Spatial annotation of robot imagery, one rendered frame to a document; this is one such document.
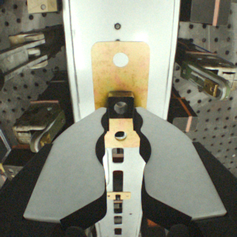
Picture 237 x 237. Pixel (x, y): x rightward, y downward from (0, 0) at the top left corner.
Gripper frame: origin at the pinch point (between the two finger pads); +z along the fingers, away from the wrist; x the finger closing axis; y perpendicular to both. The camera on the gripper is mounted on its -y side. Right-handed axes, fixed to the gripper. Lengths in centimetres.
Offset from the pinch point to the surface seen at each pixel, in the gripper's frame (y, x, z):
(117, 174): 44, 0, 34
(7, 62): -0.6, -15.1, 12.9
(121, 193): 45, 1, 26
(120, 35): -1.6, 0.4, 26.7
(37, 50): -0.6, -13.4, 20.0
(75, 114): 15.4, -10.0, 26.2
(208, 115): 34, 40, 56
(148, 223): 76, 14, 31
